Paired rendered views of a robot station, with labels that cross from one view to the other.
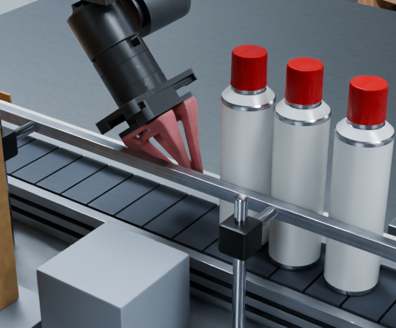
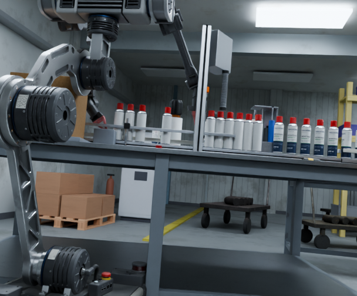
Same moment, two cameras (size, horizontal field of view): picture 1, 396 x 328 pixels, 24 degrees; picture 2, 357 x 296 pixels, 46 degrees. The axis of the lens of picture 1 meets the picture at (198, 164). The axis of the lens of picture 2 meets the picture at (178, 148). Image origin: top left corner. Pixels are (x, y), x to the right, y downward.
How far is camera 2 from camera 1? 1.76 m
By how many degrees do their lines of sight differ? 48
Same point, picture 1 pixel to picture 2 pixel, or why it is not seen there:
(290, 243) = (129, 135)
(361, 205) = (143, 124)
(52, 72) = not seen: hidden behind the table
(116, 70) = (93, 108)
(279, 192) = not seen: hidden behind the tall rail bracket
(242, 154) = (120, 120)
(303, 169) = (131, 121)
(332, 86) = not seen: hidden behind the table
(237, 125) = (120, 114)
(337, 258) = (139, 135)
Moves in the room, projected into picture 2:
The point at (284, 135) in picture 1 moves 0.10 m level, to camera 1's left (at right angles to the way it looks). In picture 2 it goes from (128, 114) to (112, 111)
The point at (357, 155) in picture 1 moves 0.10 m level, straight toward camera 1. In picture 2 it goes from (142, 115) to (150, 113)
